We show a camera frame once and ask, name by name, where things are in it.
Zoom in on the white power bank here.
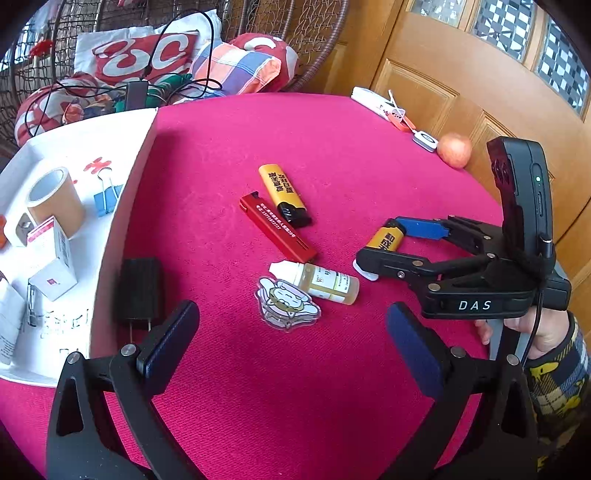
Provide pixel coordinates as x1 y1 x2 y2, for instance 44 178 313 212
351 86 394 120

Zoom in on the small white medicine box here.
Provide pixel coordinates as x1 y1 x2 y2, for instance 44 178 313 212
26 217 77 301

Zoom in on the blue binder clip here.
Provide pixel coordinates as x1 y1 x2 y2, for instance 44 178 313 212
93 167 123 217

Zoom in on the magenta tablecloth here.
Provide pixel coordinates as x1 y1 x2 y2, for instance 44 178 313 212
0 91 509 480

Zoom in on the wooden door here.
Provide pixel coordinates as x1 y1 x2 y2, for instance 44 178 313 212
304 1 590 331

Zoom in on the small dropper bottle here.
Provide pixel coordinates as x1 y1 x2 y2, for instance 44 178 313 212
269 260 360 305

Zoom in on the black power adapter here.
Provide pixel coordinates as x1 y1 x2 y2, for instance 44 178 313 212
124 80 148 111

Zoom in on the red white seat cushion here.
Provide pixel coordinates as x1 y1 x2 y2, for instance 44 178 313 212
14 72 125 147

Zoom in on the white small bottle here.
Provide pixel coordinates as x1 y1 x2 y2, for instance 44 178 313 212
0 278 26 365

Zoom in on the person right hand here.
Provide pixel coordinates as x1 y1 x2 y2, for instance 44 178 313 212
504 307 570 360

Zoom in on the green cloth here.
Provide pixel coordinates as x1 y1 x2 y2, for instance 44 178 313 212
114 73 191 113

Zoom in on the white blue round-dial box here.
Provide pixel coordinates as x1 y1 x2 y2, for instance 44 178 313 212
413 131 439 152

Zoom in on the red apple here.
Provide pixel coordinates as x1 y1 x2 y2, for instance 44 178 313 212
437 132 473 169

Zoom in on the brown tape roll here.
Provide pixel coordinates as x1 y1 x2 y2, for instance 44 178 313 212
26 168 85 238

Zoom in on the white pillow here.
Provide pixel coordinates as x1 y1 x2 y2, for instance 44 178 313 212
73 9 221 85

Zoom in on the red white back cushion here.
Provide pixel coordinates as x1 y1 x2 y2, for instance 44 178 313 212
92 33 198 85

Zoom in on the plaid sleeve forearm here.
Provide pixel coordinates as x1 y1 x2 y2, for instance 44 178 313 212
525 309 590 479

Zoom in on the red white round cushion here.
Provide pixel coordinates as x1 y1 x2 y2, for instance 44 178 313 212
230 33 300 93

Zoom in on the white tray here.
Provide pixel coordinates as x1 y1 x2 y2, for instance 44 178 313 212
1 109 157 387

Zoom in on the wicker hanging egg chair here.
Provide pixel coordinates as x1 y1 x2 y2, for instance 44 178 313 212
1 1 349 158

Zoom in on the plaid colourful cushion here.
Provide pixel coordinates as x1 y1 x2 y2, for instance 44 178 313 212
189 42 260 96

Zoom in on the flower character acrylic charm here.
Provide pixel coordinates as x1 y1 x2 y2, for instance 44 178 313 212
256 277 322 332

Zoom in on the black charger cable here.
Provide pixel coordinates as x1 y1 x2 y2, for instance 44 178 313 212
22 8 226 139

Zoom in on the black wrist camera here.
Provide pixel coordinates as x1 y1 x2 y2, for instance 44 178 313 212
487 136 556 278

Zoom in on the black usb wall charger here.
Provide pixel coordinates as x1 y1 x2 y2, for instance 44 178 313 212
115 257 163 343

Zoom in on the yellow lighter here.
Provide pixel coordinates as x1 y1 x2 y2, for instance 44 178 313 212
352 224 408 282
259 164 311 228

